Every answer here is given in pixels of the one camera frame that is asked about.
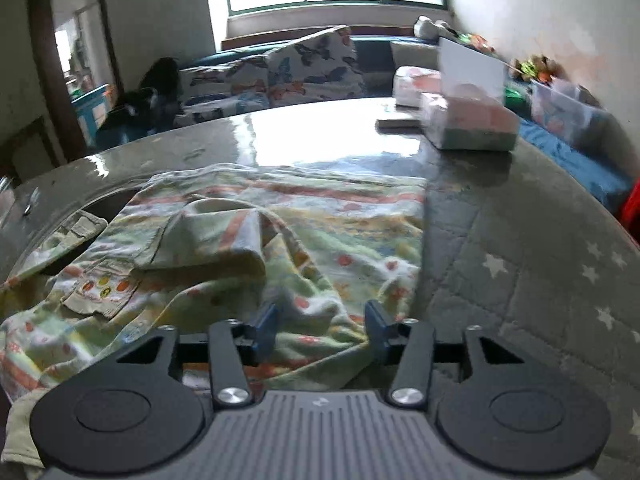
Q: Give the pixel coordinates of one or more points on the clear plastic storage box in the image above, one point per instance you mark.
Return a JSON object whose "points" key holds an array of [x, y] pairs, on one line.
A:
{"points": [[578, 124]]}

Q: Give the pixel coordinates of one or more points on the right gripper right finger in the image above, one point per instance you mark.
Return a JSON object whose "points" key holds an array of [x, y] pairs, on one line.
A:
{"points": [[407, 345]]}

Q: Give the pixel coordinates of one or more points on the white plush toy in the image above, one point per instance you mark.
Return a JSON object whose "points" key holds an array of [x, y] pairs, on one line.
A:
{"points": [[426, 29]]}

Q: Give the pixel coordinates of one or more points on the black marker pen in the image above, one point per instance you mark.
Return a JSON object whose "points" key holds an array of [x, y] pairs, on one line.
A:
{"points": [[31, 202]]}

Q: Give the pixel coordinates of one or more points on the grey sofa cushion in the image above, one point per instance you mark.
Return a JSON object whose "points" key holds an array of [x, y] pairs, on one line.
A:
{"points": [[412, 54]]}

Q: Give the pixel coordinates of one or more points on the black bag on sofa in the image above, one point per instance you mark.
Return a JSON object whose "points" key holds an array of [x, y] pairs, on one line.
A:
{"points": [[153, 106]]}

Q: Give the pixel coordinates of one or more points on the colourful patterned garment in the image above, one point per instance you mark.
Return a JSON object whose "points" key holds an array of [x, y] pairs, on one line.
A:
{"points": [[195, 247]]}

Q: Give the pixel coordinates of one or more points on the butterfly print cushion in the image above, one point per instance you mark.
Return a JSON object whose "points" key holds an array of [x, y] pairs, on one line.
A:
{"points": [[316, 68]]}

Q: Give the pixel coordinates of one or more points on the tissue pack near white card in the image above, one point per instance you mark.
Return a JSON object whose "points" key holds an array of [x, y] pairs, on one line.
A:
{"points": [[468, 121]]}

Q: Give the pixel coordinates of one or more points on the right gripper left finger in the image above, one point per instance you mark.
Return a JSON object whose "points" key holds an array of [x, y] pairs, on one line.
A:
{"points": [[234, 345]]}

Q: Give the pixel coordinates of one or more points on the pink tissue pack behind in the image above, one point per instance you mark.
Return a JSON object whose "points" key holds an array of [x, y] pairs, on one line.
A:
{"points": [[410, 82]]}

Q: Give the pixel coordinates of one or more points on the blue white cabinet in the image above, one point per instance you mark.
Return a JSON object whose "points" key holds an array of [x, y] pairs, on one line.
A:
{"points": [[91, 109]]}

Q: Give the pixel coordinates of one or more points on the butterfly print folded blanket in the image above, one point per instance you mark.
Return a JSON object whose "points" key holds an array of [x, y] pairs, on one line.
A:
{"points": [[218, 91]]}

